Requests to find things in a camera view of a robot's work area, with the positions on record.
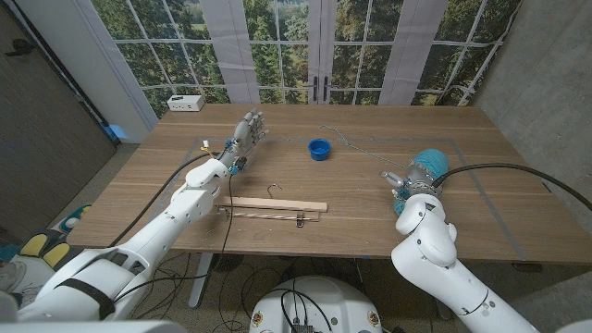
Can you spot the wooden bar clothes hanger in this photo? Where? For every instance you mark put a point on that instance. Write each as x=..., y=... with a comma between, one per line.
x=277, y=203

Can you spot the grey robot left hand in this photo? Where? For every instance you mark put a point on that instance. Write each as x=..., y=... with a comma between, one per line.
x=245, y=139

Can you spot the teal and white floor object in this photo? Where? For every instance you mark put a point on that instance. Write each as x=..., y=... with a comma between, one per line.
x=74, y=219

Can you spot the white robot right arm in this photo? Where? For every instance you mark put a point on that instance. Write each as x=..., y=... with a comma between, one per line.
x=439, y=259

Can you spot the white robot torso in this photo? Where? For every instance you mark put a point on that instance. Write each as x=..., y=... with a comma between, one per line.
x=319, y=300

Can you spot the grey sneaker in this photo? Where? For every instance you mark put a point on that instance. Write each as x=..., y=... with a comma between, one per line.
x=11, y=277

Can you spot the yellow and black floor pads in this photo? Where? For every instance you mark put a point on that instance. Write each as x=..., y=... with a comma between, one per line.
x=34, y=245

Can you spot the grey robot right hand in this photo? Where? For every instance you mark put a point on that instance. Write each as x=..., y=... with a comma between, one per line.
x=418, y=180

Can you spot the white power strip box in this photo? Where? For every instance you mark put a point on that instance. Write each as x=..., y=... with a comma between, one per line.
x=185, y=102

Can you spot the printed window backdrop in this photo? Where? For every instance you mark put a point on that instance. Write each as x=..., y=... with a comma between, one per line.
x=277, y=46

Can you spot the white table leg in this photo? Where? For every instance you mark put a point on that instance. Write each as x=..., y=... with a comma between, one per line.
x=201, y=282

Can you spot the blue plastic cup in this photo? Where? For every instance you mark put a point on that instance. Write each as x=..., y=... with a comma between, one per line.
x=319, y=150

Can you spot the blue floor object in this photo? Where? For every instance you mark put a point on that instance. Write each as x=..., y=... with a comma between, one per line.
x=118, y=131

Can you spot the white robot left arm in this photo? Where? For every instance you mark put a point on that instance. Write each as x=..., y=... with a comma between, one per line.
x=152, y=236

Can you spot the dark perforated partition panel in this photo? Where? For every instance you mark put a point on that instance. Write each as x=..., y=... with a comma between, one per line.
x=46, y=139

